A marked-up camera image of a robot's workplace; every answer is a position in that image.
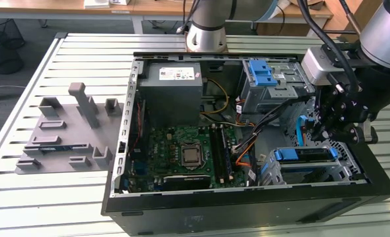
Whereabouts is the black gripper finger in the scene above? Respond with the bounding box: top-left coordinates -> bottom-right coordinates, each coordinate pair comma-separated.
329,122 -> 379,146
311,85 -> 350,141

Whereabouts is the blue data wire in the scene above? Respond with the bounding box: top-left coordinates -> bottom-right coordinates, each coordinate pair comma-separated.
295,115 -> 314,149

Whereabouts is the hard disk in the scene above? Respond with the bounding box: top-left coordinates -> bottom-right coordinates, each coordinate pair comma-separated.
260,147 -> 339,185

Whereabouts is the grey metal disk bay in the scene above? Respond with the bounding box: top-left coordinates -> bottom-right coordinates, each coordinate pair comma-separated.
259,145 -> 361,186

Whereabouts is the grey metal drive cage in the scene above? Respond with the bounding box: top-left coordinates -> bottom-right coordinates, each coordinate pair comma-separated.
239,59 -> 317,116

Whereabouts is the wooden cabinet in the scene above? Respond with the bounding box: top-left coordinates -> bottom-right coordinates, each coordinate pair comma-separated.
319,0 -> 386,45

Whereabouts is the installed RAM stick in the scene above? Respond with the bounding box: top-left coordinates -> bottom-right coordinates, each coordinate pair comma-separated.
222,125 -> 235,182

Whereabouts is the brown cardboard piece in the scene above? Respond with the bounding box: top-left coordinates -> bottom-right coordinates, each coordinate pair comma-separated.
289,0 -> 325,11

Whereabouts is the silver CPU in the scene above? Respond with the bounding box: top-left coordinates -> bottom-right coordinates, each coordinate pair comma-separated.
180,148 -> 200,163

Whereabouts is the grey power supply unit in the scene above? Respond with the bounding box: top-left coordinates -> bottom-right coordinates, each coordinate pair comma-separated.
138,61 -> 204,126

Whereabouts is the green motherboard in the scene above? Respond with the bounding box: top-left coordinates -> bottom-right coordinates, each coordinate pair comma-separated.
124,124 -> 248,192

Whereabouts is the black graphics card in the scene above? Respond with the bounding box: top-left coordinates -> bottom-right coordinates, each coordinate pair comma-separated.
162,174 -> 212,191

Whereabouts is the black open PC case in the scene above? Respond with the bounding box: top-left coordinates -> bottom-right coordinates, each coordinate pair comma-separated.
100,50 -> 390,237

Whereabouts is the grey parts rack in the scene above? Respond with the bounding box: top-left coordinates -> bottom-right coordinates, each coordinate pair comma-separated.
14,82 -> 124,176

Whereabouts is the RAM stick on rack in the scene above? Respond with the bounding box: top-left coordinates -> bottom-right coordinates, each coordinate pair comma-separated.
39,147 -> 72,153

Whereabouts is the wooden desk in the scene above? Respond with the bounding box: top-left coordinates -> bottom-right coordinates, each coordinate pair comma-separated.
0,0 -> 334,38

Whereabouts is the black mesh waste basket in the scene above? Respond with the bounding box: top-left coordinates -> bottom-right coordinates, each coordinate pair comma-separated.
0,18 -> 27,75

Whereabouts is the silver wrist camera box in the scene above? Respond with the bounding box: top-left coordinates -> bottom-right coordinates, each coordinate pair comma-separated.
301,47 -> 347,86

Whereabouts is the black cable bundle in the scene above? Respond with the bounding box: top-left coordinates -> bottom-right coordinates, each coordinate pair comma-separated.
235,95 -> 311,151

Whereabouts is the blue plastic drive bracket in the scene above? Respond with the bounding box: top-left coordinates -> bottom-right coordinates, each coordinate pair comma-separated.
248,60 -> 280,86

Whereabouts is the yellow wire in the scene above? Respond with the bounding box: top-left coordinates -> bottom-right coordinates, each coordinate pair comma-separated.
199,78 -> 230,116

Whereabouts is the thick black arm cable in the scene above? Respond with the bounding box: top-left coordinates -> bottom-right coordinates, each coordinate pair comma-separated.
297,0 -> 362,92

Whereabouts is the orange wire bundle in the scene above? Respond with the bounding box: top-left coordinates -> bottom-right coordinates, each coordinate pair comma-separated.
235,142 -> 258,170

